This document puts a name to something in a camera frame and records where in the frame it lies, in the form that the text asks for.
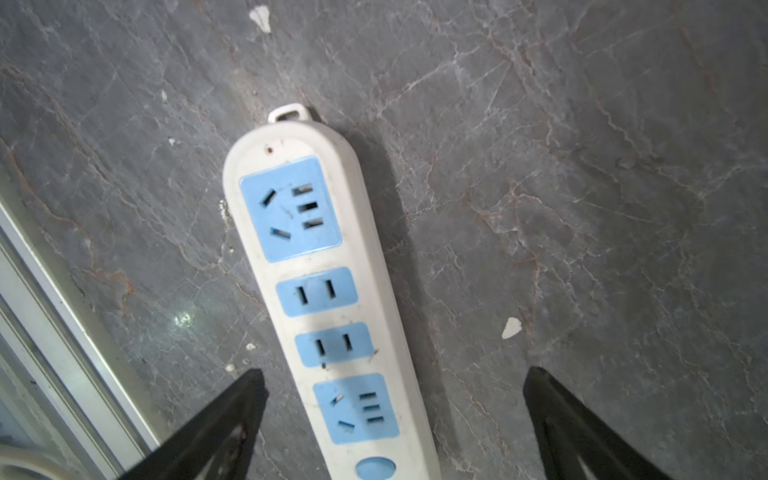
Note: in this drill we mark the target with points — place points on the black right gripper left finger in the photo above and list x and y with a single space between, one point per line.
218 443

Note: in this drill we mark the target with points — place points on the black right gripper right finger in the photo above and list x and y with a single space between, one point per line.
571 439

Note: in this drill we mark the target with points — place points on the white blue power strip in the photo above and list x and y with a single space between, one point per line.
296 194

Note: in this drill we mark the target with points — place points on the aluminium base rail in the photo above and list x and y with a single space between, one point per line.
71 406

